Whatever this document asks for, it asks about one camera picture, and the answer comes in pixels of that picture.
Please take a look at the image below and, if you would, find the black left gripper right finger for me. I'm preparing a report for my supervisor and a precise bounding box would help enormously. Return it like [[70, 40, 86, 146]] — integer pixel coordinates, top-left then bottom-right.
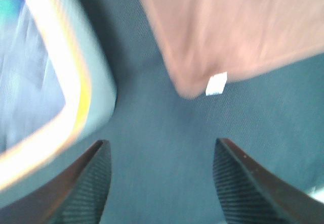
[[213, 138, 323, 223]]

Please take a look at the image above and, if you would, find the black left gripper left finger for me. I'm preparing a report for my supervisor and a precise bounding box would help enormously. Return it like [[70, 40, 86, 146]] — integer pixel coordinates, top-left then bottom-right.
[[1, 140, 111, 223]]

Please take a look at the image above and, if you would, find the brown towel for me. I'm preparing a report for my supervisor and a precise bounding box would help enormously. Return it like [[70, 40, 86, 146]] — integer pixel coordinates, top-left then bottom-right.
[[140, 0, 323, 98]]

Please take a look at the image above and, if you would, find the blue cloth in basket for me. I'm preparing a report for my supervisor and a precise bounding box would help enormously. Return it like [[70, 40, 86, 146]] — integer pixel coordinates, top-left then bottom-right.
[[1, 0, 65, 152]]

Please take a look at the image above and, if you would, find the grey perforated laundry basket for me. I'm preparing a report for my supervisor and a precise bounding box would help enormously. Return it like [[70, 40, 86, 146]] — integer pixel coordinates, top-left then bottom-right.
[[1, 0, 116, 206]]

